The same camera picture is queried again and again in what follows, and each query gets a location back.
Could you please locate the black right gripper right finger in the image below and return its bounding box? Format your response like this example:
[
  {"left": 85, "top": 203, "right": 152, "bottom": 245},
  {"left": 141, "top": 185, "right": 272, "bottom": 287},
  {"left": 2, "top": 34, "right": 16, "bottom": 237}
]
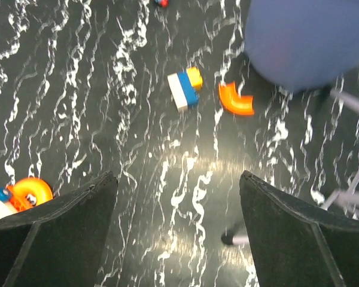
[{"left": 239, "top": 170, "right": 359, "bottom": 286}]

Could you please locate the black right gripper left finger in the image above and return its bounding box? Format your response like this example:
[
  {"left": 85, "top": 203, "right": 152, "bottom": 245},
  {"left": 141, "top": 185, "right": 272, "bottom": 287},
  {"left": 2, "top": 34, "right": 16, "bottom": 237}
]
[{"left": 0, "top": 171, "right": 118, "bottom": 286}]

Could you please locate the blue plastic bin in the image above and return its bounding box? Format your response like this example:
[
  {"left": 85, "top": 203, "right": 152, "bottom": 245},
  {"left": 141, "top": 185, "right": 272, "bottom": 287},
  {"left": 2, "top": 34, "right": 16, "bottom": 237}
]
[{"left": 245, "top": 1, "right": 359, "bottom": 92}]

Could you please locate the lavender tripod stand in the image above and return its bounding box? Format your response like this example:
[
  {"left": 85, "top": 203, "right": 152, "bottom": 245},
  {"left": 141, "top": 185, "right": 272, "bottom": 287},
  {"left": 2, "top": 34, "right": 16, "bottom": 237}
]
[{"left": 220, "top": 86, "right": 359, "bottom": 246}]

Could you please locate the orange curved toy piece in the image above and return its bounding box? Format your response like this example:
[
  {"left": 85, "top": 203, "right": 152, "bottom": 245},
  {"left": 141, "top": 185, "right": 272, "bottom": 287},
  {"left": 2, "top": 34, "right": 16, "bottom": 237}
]
[{"left": 218, "top": 82, "right": 254, "bottom": 116}]

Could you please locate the white blue yellow block stack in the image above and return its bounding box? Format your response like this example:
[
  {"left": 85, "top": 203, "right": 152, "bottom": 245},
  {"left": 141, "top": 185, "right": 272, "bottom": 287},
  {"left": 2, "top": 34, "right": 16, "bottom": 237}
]
[{"left": 167, "top": 67, "right": 203, "bottom": 112}]

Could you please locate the small toy figure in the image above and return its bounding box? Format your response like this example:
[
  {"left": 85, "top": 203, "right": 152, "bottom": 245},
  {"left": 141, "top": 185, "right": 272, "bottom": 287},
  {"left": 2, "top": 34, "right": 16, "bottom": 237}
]
[{"left": 154, "top": 0, "right": 169, "bottom": 7}]

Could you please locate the orange ring toy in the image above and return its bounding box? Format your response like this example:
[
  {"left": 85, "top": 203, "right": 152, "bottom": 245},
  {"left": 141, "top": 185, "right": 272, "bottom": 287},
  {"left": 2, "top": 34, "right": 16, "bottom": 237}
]
[{"left": 6, "top": 177, "right": 53, "bottom": 212}]

